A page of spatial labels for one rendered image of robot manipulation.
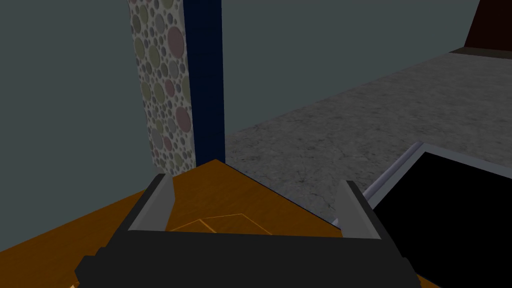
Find black appliance door grey frame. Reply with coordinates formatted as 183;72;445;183
331;140;512;288

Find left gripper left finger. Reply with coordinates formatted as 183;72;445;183
127;173;176;233

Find grey bar handle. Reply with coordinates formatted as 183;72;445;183
361;141;425;200

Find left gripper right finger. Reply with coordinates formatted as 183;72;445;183
334;179;382;241

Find pale dotted curtain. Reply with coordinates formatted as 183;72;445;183
127;0;197;177

